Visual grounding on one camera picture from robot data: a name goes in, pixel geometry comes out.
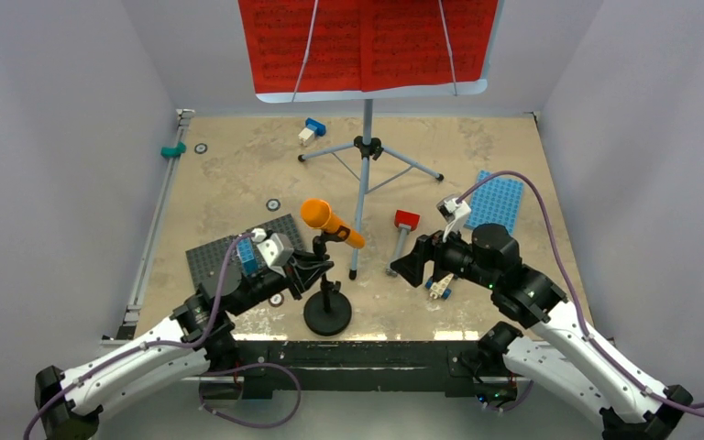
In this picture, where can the aluminium side rail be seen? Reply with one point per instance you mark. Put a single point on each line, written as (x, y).
(134, 304)

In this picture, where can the dark grey building baseplate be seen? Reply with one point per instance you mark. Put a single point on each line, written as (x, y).
(206, 260)

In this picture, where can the light blue building baseplate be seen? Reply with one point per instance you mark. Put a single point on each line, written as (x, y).
(498, 201)

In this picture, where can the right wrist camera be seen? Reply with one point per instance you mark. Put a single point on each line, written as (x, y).
(455, 213)

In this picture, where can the orange black poker chip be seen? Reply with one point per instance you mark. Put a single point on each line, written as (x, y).
(277, 300)

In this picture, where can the blue white brick block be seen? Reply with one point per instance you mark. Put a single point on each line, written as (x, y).
(312, 130)

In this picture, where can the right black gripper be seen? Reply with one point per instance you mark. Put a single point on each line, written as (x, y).
(426, 247)

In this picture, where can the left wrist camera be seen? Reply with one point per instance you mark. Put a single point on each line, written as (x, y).
(276, 251)

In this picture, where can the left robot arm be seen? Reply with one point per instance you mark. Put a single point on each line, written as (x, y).
(196, 339)

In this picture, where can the blue building brick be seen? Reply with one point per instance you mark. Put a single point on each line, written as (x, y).
(247, 256)

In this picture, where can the black microphone stand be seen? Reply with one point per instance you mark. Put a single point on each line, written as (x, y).
(327, 312)

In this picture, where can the red grey toy hammer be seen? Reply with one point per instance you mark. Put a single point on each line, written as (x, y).
(405, 222)

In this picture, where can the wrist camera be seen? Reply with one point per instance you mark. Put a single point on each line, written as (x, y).
(276, 251)
(455, 213)

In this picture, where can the far black white poker chip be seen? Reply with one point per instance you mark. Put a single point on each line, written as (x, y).
(201, 148)

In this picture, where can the teal clamp piece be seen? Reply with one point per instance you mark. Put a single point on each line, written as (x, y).
(170, 153)

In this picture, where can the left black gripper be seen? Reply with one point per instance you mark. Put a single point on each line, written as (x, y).
(307, 272)

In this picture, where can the white blue toy car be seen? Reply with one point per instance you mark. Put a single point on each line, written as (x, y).
(439, 289)

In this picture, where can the orange toy microphone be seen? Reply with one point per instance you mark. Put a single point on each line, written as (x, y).
(319, 215)

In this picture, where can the light blue music stand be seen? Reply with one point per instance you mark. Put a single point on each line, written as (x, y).
(364, 176)

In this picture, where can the black table front rail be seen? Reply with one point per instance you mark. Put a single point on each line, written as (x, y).
(453, 368)

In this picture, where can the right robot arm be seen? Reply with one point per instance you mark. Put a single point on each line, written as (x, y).
(545, 339)

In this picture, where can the red sheet music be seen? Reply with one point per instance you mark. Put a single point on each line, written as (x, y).
(367, 45)

